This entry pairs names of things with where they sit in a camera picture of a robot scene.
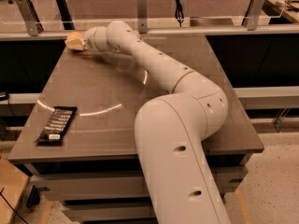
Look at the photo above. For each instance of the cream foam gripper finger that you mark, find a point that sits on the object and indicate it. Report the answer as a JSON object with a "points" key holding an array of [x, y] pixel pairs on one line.
{"points": [[76, 43]]}

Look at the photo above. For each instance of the orange fruit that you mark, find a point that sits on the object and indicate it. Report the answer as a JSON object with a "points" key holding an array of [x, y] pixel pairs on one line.
{"points": [[74, 35]]}

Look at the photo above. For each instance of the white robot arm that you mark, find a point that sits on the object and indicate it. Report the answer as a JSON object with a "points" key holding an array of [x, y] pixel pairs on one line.
{"points": [[169, 129]]}

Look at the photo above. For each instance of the black rxbar chocolate bar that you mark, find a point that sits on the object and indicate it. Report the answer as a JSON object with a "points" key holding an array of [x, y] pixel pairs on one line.
{"points": [[57, 125]]}

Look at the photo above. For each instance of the clear acrylic barrier panel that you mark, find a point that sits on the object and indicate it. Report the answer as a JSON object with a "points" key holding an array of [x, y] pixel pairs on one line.
{"points": [[152, 23]]}

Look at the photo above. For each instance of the grey table with drawers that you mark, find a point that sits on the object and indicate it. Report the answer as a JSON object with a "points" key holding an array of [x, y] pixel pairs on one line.
{"points": [[94, 172]]}

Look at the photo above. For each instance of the wooden box at left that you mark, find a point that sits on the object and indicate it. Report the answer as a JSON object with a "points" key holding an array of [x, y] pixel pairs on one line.
{"points": [[12, 185]]}

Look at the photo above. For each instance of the left metal bracket post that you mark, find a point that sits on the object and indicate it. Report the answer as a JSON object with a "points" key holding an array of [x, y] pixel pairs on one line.
{"points": [[29, 15]]}

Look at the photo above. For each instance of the metal bracket post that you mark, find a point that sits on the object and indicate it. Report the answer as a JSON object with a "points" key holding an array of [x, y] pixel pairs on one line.
{"points": [[252, 17], [142, 17], [29, 15]]}

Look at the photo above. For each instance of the middle metal bracket post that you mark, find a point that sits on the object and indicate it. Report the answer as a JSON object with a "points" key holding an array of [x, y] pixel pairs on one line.
{"points": [[142, 17]]}

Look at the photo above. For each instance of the right metal bracket post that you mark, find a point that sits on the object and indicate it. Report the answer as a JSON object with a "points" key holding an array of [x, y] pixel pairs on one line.
{"points": [[252, 17]]}

